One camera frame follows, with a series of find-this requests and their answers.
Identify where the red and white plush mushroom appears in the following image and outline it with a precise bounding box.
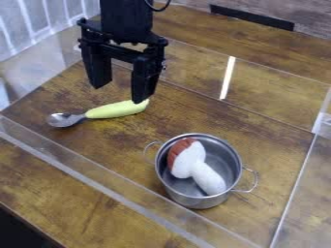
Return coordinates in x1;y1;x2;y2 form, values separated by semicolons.
167;138;227;196

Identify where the yellow handled metal spoon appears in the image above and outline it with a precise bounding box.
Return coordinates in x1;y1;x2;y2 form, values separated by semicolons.
47;99;150;128

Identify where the silver metal pot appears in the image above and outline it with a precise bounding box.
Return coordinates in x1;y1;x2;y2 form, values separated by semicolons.
144;133;259;209

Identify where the black wall strip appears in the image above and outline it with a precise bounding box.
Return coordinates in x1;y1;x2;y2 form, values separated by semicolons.
210;4;295;31

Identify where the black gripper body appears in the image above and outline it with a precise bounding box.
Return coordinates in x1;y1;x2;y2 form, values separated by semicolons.
78;0;170;64

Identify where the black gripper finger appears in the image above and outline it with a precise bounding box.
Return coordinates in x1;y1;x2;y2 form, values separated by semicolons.
131;56;163;104
80;43;112;89

